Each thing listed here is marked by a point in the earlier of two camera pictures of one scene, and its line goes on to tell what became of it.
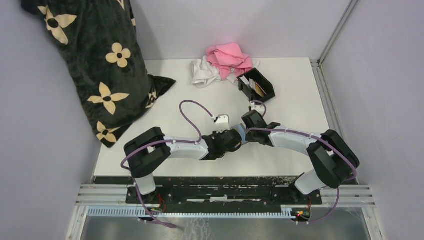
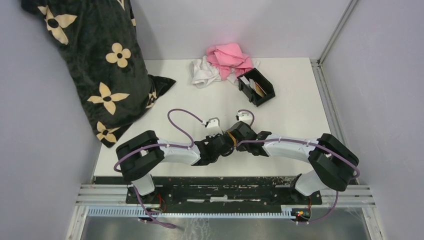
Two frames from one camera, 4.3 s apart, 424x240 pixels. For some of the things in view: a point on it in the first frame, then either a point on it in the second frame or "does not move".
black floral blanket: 98,41 does not move
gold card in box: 259,90 does not move
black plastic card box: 254,84 does not move
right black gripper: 249,138 -> 240,148
